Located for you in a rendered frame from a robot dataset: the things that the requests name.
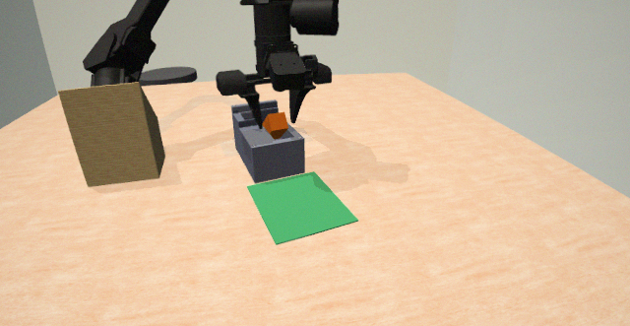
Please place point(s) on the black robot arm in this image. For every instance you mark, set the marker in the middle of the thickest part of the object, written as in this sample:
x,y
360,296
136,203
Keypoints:
x,y
121,52

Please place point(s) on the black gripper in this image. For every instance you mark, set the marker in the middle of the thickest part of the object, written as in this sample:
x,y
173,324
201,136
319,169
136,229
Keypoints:
x,y
231,83

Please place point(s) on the orange l-shaped part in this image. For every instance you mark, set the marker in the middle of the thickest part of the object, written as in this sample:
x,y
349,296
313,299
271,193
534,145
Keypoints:
x,y
275,124

